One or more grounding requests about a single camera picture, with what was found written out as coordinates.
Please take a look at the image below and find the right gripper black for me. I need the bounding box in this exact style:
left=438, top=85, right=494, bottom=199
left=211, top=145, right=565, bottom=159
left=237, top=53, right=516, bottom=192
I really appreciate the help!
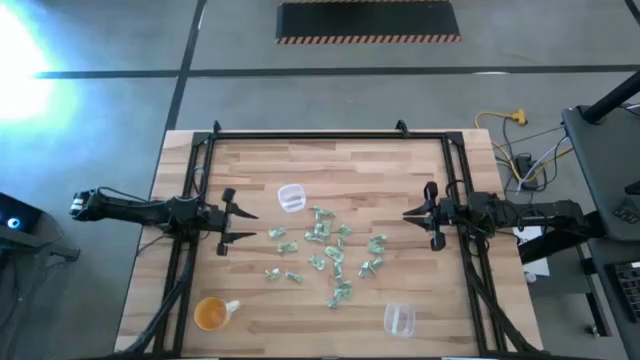
left=402, top=180, right=456, bottom=252

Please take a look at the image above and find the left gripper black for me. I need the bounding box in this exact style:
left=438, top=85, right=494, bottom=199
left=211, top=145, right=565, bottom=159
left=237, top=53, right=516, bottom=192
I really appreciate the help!
left=201, top=187, right=260, bottom=257

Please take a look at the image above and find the clear plastic bin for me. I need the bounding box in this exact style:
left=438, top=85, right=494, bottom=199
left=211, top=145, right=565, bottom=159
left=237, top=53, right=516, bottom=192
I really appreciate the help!
left=383, top=303, right=417, bottom=338
left=277, top=183, right=308, bottom=214

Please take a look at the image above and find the glass mug with orange tea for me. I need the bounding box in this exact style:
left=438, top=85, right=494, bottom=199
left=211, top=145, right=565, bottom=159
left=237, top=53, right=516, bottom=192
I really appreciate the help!
left=193, top=295, right=242, bottom=333

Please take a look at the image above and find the black power strip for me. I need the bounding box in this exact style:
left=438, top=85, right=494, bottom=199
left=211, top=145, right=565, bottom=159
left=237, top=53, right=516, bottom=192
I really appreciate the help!
left=514, top=153, right=540, bottom=191

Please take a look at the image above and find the white paper sheet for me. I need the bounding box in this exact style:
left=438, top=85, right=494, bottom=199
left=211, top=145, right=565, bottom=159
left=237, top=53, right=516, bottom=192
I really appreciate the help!
left=512, top=225, right=551, bottom=279

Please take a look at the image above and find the black desk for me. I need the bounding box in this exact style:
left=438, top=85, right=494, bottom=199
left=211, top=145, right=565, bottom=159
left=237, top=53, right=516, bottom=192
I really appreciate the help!
left=560, top=103, right=640, bottom=242

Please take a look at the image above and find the dark grey keyboard desk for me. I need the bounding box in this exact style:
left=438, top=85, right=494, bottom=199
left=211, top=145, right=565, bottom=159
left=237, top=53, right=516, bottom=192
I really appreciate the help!
left=587, top=237, right=640, bottom=360

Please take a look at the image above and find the small black button gadget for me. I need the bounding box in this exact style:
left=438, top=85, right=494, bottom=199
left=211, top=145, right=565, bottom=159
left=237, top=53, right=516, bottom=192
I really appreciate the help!
left=612, top=197, right=640, bottom=225

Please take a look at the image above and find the black hazard-striped floor mat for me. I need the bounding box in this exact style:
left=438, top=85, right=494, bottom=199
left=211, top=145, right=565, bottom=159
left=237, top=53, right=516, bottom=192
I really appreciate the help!
left=275, top=0, right=463, bottom=46

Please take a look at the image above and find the black keyboard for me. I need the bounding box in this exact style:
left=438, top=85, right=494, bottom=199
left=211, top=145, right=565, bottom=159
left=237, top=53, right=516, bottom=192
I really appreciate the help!
left=613, top=260, right=640, bottom=324

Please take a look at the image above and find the black round pole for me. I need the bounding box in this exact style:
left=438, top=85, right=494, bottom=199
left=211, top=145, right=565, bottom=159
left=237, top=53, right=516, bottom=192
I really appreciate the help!
left=582, top=69, right=640, bottom=125

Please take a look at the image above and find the black device with blue light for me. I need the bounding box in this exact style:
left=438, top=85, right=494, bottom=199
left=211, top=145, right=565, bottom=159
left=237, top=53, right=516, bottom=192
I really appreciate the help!
left=0, top=192, right=81, bottom=264

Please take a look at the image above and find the black metal rig frame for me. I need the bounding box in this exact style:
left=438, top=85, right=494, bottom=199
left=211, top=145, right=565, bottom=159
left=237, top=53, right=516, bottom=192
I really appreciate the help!
left=112, top=119, right=546, bottom=360

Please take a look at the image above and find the yellow extension cord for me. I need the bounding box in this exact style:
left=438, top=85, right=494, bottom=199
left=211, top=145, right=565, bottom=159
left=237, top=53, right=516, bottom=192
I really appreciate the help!
left=473, top=108, right=575, bottom=184

